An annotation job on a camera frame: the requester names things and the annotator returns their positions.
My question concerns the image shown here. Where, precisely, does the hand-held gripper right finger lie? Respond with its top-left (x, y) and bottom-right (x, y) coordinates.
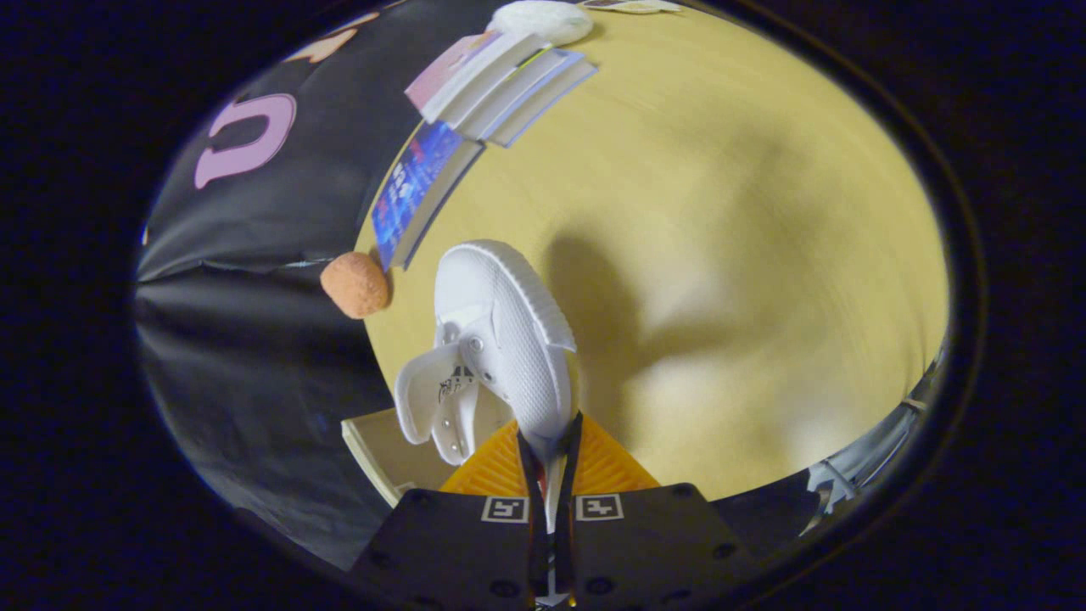
top-left (556, 412), bottom-right (766, 611)

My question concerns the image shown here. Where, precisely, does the pale blue edged book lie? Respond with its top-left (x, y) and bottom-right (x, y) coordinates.
top-left (490, 55), bottom-right (600, 150)

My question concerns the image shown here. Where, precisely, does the grey metal frame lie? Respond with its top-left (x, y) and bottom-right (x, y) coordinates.
top-left (798, 356), bottom-right (948, 537)

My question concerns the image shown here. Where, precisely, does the white canvas shoe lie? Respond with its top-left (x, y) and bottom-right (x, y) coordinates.
top-left (393, 239), bottom-right (580, 535)

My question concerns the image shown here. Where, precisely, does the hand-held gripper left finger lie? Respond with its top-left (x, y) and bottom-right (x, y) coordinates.
top-left (348, 420), bottom-right (546, 611)

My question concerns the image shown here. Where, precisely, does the white fluffy object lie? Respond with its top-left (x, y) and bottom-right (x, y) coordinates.
top-left (486, 0), bottom-right (596, 48)

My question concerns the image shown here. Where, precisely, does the orange sponge ball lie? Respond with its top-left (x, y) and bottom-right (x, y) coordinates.
top-left (320, 251), bottom-right (392, 321)

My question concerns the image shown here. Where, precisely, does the beige fabric storage box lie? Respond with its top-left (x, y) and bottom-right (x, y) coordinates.
top-left (341, 406), bottom-right (520, 510)

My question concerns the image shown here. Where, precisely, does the blue cover book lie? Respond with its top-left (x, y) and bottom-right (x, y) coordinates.
top-left (371, 121), bottom-right (486, 272)

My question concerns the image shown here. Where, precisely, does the flat paper card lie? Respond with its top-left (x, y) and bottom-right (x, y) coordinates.
top-left (581, 0), bottom-right (685, 14)

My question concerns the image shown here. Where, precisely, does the pink cover book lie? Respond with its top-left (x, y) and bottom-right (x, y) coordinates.
top-left (405, 31), bottom-right (552, 125)

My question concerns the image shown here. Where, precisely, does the black backdrop cloth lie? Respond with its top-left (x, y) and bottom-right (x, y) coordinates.
top-left (134, 0), bottom-right (512, 572)

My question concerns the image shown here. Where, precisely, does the white cover book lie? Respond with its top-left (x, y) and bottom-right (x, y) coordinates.
top-left (456, 48), bottom-right (586, 142)

